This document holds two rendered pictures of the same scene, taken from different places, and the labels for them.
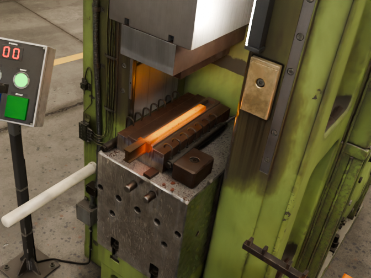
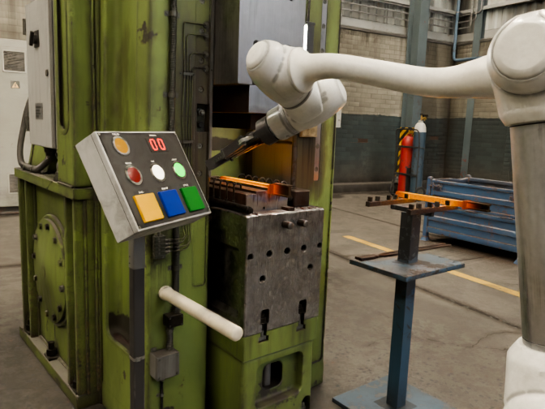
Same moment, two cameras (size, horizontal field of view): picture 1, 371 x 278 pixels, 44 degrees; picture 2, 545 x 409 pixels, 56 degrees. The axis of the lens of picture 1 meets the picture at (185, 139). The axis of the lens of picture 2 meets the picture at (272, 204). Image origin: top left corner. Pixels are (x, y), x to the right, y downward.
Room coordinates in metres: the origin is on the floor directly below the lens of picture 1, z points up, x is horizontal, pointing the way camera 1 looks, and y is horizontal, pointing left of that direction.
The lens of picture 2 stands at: (0.58, 1.92, 1.24)
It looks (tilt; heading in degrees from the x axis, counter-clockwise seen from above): 9 degrees down; 289
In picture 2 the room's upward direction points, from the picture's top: 2 degrees clockwise
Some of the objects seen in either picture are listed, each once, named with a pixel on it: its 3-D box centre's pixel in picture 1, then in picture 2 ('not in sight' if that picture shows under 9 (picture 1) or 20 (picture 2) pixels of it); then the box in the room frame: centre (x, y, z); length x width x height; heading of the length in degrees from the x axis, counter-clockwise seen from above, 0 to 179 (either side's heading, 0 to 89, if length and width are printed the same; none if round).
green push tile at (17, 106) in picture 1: (17, 107); (191, 199); (1.31, 0.58, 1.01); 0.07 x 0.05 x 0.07; 84
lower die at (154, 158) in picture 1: (176, 126); (234, 191); (1.41, 0.04, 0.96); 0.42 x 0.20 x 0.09; 149
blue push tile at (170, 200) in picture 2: not in sight; (170, 203); (1.32, 0.68, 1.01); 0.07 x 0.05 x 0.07; 84
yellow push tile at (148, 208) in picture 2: not in sight; (148, 208); (1.33, 0.78, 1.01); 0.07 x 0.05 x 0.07; 84
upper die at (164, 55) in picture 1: (188, 32); (237, 101); (1.41, 0.04, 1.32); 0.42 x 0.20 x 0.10; 149
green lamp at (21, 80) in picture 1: (21, 80); (178, 170); (1.35, 0.58, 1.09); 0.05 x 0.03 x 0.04; 59
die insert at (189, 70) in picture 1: (198, 53); (235, 121); (1.43, 0.00, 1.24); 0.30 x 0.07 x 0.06; 149
